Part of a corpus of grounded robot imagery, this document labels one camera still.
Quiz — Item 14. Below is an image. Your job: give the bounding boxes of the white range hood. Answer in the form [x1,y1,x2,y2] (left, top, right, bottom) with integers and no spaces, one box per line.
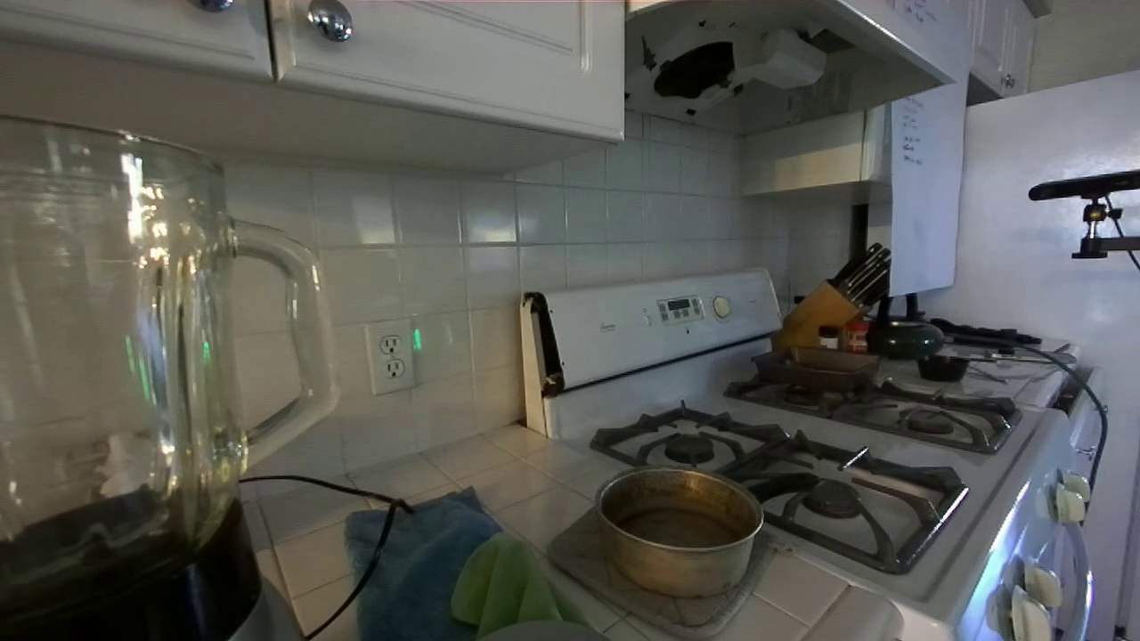
[622,0,956,136]

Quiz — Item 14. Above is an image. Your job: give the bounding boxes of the glass blender jar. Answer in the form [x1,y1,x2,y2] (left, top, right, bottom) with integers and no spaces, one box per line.
[0,113,341,562]

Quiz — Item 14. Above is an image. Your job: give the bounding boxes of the black camera on mount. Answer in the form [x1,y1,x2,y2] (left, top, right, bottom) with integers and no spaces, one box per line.
[1026,168,1140,267]

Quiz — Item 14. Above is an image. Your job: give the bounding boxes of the dark round kettle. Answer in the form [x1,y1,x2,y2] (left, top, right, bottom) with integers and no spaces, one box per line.
[869,309,956,363]

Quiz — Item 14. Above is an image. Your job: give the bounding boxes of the white panelled cabinet door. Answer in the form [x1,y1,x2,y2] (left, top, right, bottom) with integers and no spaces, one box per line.
[966,0,1053,99]

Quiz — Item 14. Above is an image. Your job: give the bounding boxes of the black elongated object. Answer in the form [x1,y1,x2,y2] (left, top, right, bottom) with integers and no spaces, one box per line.
[931,316,1047,356]

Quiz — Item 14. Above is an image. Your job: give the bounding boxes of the small black pan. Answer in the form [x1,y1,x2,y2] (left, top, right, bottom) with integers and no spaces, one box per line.
[919,353,975,385]

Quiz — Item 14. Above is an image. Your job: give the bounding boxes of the black cast iron burner grate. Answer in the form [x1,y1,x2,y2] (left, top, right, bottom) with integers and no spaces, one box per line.
[586,402,800,477]
[869,386,1026,457]
[724,429,973,581]
[724,369,887,419]

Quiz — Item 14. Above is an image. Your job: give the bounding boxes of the white wall outlet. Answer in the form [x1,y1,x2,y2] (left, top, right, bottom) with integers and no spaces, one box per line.
[363,316,420,398]

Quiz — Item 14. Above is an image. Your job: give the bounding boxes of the dark pot on counter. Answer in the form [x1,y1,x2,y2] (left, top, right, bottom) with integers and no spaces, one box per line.
[0,491,266,641]

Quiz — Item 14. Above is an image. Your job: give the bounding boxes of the white gas stove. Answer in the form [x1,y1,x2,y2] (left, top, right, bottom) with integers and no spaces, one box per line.
[515,264,1101,641]

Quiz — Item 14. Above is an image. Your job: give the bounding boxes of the black handled knife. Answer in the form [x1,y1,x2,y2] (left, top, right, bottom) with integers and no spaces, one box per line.
[829,240,892,296]
[848,264,899,312]

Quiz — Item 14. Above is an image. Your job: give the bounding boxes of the wooden knife block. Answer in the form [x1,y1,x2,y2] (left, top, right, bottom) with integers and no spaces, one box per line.
[773,278,864,353]

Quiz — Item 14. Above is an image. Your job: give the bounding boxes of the dark hood fan motor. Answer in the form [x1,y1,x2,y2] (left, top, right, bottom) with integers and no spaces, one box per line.
[649,35,742,103]

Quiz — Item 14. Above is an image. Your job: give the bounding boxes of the white upper kitchen cabinet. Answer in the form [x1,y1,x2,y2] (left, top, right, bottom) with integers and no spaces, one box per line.
[0,0,626,178]

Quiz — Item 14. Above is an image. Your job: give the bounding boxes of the black thin cable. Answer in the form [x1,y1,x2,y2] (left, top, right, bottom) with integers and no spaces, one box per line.
[1017,343,1115,491]

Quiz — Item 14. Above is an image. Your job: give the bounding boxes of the white hood light fixture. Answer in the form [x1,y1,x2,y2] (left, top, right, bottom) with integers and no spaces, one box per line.
[745,29,829,93]

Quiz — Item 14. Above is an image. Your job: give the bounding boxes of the grey square trivet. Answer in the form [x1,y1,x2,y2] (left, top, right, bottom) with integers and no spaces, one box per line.
[546,509,780,632]

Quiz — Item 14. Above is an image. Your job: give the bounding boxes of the blue cloth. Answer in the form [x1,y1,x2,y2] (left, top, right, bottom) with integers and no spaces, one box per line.
[346,486,508,641]

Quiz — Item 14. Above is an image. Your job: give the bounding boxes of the small metal pot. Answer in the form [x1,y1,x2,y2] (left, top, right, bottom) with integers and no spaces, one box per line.
[591,462,824,600]

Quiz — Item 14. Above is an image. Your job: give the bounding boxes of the green cloth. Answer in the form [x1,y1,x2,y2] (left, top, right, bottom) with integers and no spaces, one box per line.
[445,529,583,632]

